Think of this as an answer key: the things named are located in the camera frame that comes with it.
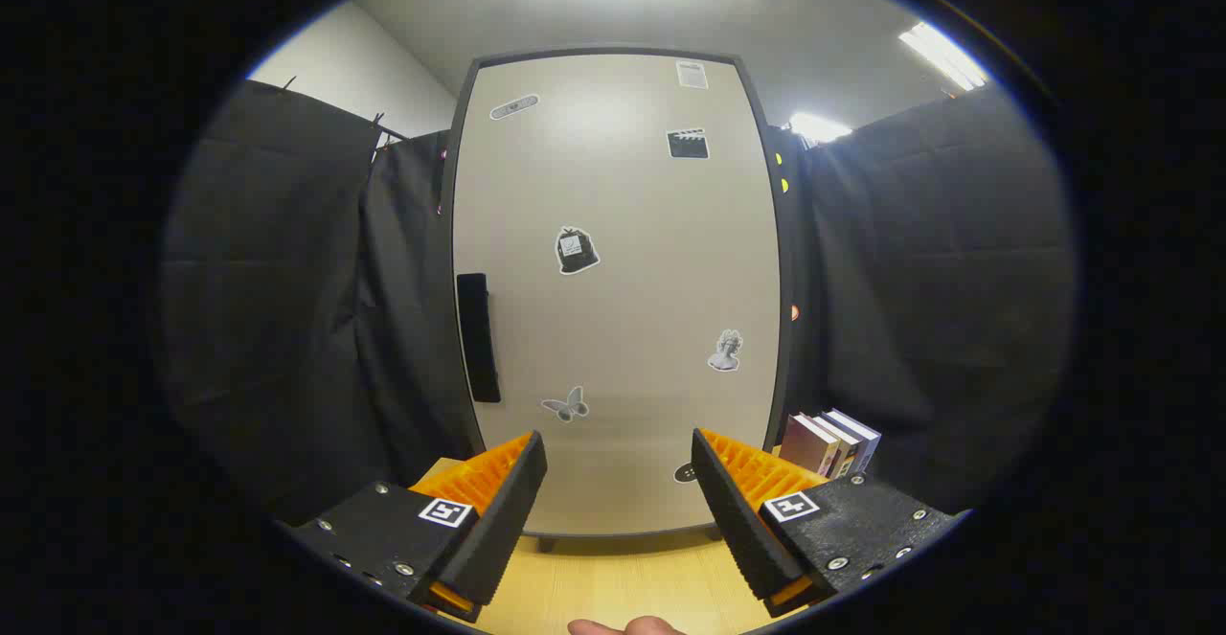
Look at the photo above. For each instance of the black backdrop cloth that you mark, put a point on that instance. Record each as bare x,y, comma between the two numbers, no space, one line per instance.
287,309

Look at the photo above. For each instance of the small ceiling light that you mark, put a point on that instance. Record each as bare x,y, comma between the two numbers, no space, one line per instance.
819,127

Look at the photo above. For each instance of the brown cover book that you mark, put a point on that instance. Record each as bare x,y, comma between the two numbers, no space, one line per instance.
843,448

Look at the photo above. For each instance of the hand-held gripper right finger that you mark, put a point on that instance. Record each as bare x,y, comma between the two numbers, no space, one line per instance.
737,520

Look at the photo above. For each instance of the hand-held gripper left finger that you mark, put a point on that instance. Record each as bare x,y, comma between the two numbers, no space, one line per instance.
503,520

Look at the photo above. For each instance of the purple cover book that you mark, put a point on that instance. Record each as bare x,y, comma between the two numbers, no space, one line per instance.
805,443

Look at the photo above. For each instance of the long ceiling light strip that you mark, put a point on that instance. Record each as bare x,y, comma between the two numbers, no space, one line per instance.
943,56

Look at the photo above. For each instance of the dark grey cabinet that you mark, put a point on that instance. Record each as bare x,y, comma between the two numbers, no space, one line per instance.
777,405

